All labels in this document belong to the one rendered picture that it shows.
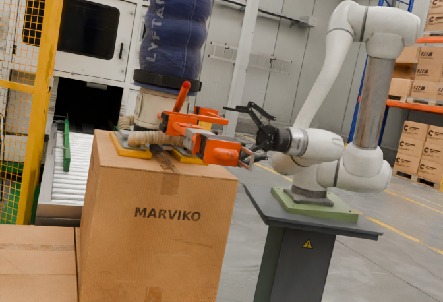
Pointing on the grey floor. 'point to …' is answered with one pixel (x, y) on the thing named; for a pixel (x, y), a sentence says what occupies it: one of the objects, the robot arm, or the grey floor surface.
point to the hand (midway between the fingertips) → (223, 131)
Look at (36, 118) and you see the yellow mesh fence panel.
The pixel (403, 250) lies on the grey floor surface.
